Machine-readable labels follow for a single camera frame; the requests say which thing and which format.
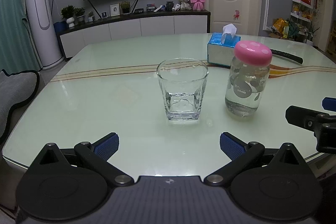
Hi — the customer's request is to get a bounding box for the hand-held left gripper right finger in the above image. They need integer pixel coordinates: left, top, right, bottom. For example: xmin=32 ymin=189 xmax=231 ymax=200
xmin=203 ymin=132 xmax=309 ymax=186

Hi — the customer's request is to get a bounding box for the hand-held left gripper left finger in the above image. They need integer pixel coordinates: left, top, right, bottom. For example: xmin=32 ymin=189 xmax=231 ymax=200
xmin=30 ymin=132 xmax=134 ymax=188

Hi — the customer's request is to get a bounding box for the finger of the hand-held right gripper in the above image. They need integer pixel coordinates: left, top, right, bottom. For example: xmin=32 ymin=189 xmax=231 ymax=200
xmin=286 ymin=105 xmax=336 ymax=153
xmin=322 ymin=97 xmax=336 ymax=110

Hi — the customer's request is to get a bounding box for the clear glass bottle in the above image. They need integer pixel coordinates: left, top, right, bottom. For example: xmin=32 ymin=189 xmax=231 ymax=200
xmin=225 ymin=55 xmax=270 ymax=118

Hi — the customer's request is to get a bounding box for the clear glass cup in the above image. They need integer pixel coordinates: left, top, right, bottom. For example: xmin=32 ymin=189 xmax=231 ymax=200
xmin=157 ymin=57 xmax=209 ymax=122

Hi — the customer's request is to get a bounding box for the pink spotted ball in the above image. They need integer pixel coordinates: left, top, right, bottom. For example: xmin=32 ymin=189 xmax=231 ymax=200
xmin=234 ymin=40 xmax=273 ymax=65

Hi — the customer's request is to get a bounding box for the black remote control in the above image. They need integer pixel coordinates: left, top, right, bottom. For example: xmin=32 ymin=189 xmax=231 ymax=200
xmin=270 ymin=49 xmax=304 ymax=64

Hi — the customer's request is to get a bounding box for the pile of yellow bags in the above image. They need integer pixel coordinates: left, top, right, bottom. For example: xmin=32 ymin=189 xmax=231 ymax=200
xmin=268 ymin=18 xmax=300 ymax=39

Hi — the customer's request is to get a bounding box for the blue tissue box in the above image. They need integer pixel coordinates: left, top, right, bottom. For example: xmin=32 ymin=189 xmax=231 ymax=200
xmin=207 ymin=23 xmax=241 ymax=67

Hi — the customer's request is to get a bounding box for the white storage rack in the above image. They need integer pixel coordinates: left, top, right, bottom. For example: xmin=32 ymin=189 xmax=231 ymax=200
xmin=290 ymin=0 xmax=315 ymax=43

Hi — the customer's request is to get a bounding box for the grey wavy-edged seat cushion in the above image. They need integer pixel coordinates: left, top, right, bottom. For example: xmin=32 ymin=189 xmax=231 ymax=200
xmin=0 ymin=69 xmax=40 ymax=146

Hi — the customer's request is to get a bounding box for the white television cabinet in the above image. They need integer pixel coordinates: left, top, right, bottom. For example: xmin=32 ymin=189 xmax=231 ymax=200
xmin=58 ymin=9 xmax=211 ymax=59

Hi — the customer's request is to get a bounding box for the blue bin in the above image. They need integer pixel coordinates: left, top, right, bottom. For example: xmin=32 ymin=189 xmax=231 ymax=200
xmin=54 ymin=21 xmax=67 ymax=33

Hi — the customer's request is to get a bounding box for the small green potted plant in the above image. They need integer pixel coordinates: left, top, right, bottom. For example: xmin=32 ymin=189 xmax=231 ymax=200
xmin=74 ymin=7 xmax=86 ymax=25

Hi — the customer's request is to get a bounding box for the potted plant in white pot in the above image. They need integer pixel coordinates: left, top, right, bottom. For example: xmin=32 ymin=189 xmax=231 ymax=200
xmin=61 ymin=5 xmax=76 ymax=28

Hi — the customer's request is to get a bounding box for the white standing air conditioner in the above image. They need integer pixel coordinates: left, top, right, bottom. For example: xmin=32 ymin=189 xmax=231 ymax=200
xmin=22 ymin=0 xmax=63 ymax=68

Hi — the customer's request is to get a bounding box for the teal curtain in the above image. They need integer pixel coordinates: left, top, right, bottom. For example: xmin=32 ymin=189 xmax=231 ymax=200
xmin=0 ymin=0 xmax=42 ymax=75

